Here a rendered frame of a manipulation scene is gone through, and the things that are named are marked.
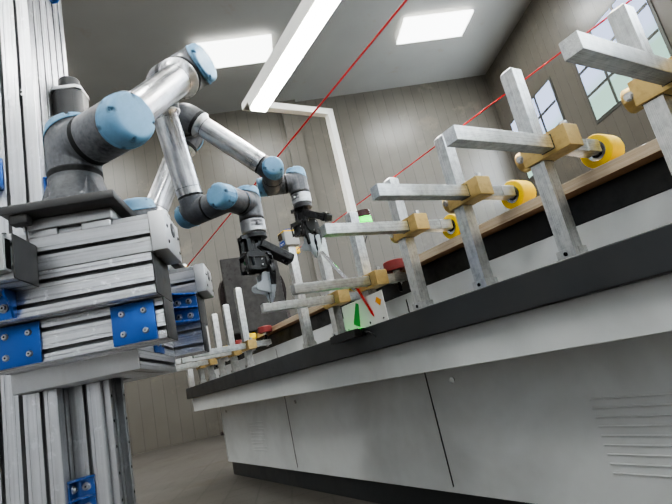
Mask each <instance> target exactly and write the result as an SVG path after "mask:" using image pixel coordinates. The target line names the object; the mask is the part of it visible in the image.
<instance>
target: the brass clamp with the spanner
mask: <svg viewBox="0 0 672 504"><path fill-rule="evenodd" d="M364 276H369V277H370V282H371V285H369V286H367V287H359V290H360V291H361V293H362V292H364V291H366V290H371V289H378V288H380V287H382V286H384V285H387V284H389V279H388V275H387V271H386V269H380V270H374V271H372V272H370V273H368V274H366V275H364Z"/></svg>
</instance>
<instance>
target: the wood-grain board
mask: <svg viewBox="0 0 672 504"><path fill-rule="evenodd" d="M663 156H664V155H663V153H662V151H661V148H660V146H659V143H658V141H657V138H656V139H654V140H652V141H650V142H647V143H645V144H643V145H641V146H639V147H637V148H635V149H633V150H631V151H629V152H627V153H625V154H623V155H621V156H619V157H617V158H615V159H613V160H611V161H609V162H607V163H605V164H603V165H600V166H598V167H596V168H594V169H592V170H590V171H588V172H586V173H584V174H582V175H580V176H578V177H576V178H574V179H572V180H570V181H568V182H566V183H564V184H562V188H563V191H564V194H565V197H566V199H567V200H569V199H571V198H573V197H575V196H577V195H580V194H582V193H584V192H586V191H588V190H591V189H593V188H595V187H597V186H599V185H602V184H604V183H606V182H608V181H610V180H613V179H615V178H617V177H619V176H621V175H624V174H626V173H628V172H630V171H632V170H635V169H637V168H639V167H641V166H643V165H646V164H648V163H650V162H652V161H654V160H657V159H659V158H661V157H663ZM544 210H545V209H544V206H543V203H542V200H541V197H540V195H539V196H537V197H535V198H533V199H531V200H529V201H527V202H525V203H523V204H521V205H519V206H517V207H515V208H513V209H511V210H509V211H507V212H504V213H502V214H500V215H498V216H496V217H494V218H492V219H490V220H488V221H486V222H484V223H482V224H480V225H478V226H479V230H480V233H481V236H482V239H483V238H485V237H487V236H489V235H492V234H494V233H496V232H498V231H500V230H503V229H505V228H507V227H509V226H511V225H514V224H516V223H518V222H520V221H522V220H525V219H527V218H529V217H531V216H533V215H536V214H538V213H540V212H542V211H544ZM463 247H464V244H463V240H462V237H461V234H460V235H457V236H455V237H453V238H451V239H449V240H447V241H445V242H443V243H441V244H439V245H437V246H435V247H433V248H431V249H429V250H427V251H425V252H423V253H421V254H419V255H418V256H419V259H420V263H421V266H423V265H425V264H428V263H430V262H432V261H434V260H436V259H439V258H441V257H443V256H445V255H447V254H450V253H452V252H454V251H456V250H458V249H461V248H463ZM324 310H326V309H325V308H324V307H323V306H322V305H321V306H313V307H310V308H308V311H309V316H310V317H311V316H313V315H315V314H318V313H320V312H322V311H324ZM298 322H300V321H299V316H298V314H296V315H294V316H292V317H290V318H288V319H286V320H284V321H282V322H280V323H278V324H276V325H274V326H272V332H269V333H268V335H267V336H269V335H271V334H274V333H276V332H278V331H280V330H282V329H285V328H287V327H289V326H291V325H293V324H296V323H298ZM256 337H257V339H256V341H258V340H260V339H263V338H265V335H263V334H258V333H257V334H256Z"/></svg>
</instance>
